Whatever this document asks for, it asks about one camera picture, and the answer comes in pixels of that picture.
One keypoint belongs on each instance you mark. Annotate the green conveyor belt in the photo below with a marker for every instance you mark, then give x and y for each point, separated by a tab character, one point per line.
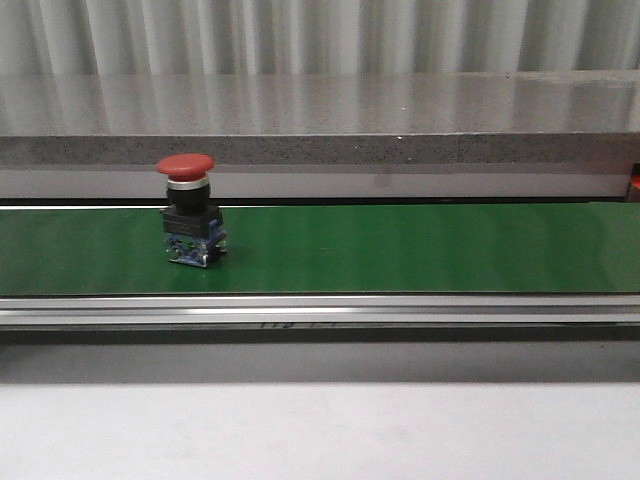
469	264

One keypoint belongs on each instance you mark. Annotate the white pleated curtain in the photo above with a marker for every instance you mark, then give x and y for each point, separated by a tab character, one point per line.
304	37

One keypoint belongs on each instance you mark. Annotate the red plastic tray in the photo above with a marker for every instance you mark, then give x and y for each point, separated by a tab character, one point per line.
633	194

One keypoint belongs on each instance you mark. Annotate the red mushroom push button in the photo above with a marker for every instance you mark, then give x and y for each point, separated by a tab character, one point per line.
193	226

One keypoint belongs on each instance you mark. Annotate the grey granite counter ledge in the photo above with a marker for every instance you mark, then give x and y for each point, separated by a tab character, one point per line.
277	138

